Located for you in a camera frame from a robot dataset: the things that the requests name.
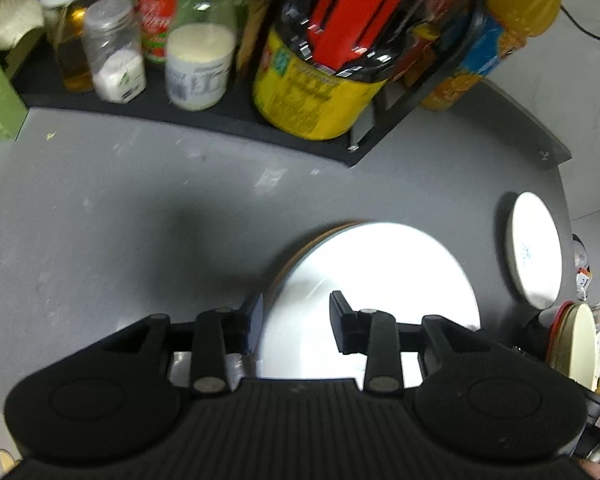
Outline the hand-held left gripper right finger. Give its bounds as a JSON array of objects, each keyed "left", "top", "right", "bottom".
[{"left": 329, "top": 290, "right": 496, "bottom": 393}]

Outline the plain cream bowl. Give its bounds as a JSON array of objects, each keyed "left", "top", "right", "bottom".
[{"left": 559, "top": 302, "right": 600, "bottom": 392}]

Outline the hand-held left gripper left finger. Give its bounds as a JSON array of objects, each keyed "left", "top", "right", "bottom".
[{"left": 100, "top": 294, "right": 264, "bottom": 395}]

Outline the small white plate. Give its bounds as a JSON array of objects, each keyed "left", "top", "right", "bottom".
[{"left": 505, "top": 191, "right": 564, "bottom": 311}]

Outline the black power cable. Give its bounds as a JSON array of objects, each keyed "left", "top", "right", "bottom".
[{"left": 559, "top": 4, "right": 600, "bottom": 45}]

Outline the oil bottle tall white cap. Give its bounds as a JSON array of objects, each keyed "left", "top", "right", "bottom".
[{"left": 35, "top": 0, "right": 104, "bottom": 94}]

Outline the red and black bowl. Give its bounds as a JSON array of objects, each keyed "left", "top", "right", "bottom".
[{"left": 522, "top": 301, "right": 567, "bottom": 367}]

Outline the deep white plate script print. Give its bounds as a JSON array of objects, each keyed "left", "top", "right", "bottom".
[{"left": 257, "top": 222, "right": 481, "bottom": 380}]

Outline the red label sauce bottle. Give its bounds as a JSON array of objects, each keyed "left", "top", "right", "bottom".
[{"left": 136, "top": 0, "right": 182, "bottom": 69}]

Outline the orange juice bottle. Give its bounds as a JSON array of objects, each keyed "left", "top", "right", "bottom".
[{"left": 419, "top": 0, "right": 564, "bottom": 112}]

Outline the white jar with label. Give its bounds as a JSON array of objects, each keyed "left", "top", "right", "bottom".
[{"left": 164, "top": 24, "right": 237, "bottom": 112}]

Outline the soy sauce jug red handle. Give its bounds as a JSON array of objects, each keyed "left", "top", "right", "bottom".
[{"left": 252, "top": 0, "right": 432, "bottom": 141}]

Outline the black metal rack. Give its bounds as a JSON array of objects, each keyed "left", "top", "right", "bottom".
[{"left": 10, "top": 0, "right": 488, "bottom": 169}]

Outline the small clear shaker jar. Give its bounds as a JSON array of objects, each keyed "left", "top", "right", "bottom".
[{"left": 82, "top": 0, "right": 148, "bottom": 105}]

